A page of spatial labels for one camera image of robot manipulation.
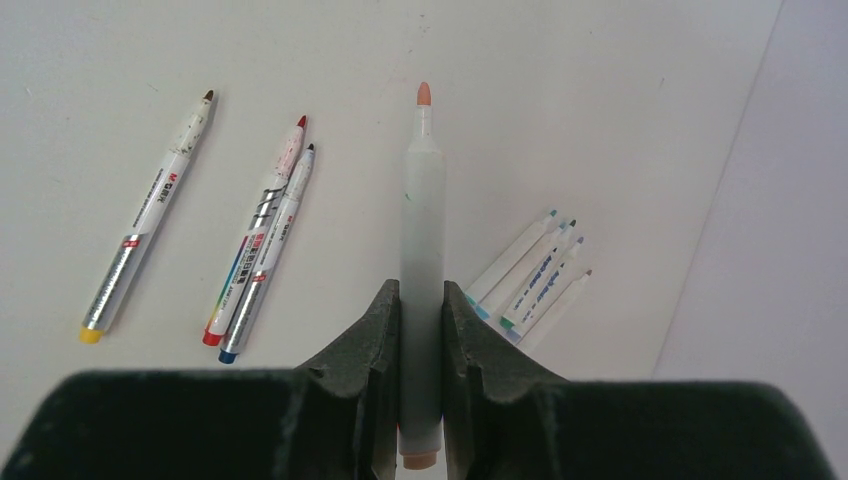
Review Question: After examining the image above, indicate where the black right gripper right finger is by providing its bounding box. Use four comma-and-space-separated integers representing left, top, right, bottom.
442, 282, 835, 479

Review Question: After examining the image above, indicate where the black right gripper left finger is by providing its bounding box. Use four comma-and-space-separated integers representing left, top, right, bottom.
1, 280, 401, 479

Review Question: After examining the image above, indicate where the white brown capped marker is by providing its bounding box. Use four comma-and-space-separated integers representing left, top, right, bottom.
518, 269, 593, 354

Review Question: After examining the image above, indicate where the white blue capped marker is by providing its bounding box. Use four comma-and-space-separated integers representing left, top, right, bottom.
464, 209, 558, 306

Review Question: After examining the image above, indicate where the white red marker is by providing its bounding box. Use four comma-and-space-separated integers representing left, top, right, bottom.
202, 115, 308, 347

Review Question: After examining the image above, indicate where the plain white marker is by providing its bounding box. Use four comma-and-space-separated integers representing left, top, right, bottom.
398, 82, 447, 471

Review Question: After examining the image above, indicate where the white yellow marker pen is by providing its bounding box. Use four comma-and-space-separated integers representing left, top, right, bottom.
79, 90, 215, 344

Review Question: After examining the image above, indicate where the white green marker pen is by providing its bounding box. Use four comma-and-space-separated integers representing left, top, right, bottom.
498, 220, 577, 331

